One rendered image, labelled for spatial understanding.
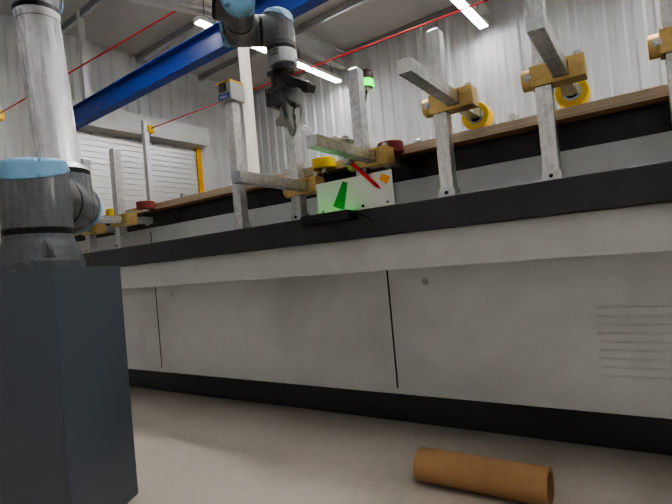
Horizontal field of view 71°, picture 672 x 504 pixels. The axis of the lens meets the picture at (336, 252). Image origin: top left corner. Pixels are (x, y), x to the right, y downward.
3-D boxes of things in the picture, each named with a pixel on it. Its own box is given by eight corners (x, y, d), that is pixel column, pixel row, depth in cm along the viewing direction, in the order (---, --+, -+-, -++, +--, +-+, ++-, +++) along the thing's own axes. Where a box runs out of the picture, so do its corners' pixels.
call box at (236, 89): (231, 100, 161) (229, 78, 161) (217, 105, 165) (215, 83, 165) (246, 105, 167) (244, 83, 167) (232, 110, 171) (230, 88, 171)
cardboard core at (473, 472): (545, 476, 96) (411, 453, 113) (549, 515, 96) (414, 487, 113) (551, 460, 103) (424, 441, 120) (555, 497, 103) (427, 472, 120)
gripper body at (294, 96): (282, 114, 148) (278, 76, 148) (303, 107, 143) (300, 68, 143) (265, 108, 141) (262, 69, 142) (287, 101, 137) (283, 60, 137)
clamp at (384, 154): (387, 162, 130) (385, 144, 130) (346, 171, 137) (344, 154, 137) (396, 164, 134) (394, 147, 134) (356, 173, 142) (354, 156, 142)
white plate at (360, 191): (394, 204, 129) (390, 168, 129) (318, 216, 143) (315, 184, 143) (395, 204, 129) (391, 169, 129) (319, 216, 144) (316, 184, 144)
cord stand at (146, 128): (157, 258, 365) (145, 118, 367) (150, 259, 370) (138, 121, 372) (166, 258, 372) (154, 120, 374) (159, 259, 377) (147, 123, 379)
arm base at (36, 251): (49, 268, 102) (45, 223, 102) (-29, 276, 104) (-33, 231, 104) (102, 266, 121) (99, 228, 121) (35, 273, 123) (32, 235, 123)
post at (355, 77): (371, 229, 134) (356, 64, 135) (361, 231, 136) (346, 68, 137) (377, 229, 137) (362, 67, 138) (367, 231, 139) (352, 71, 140)
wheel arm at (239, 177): (241, 184, 122) (240, 168, 122) (232, 186, 124) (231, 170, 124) (334, 195, 158) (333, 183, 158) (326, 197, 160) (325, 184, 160)
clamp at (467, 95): (472, 102, 116) (470, 82, 116) (421, 116, 123) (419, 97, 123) (479, 108, 121) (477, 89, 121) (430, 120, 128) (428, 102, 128)
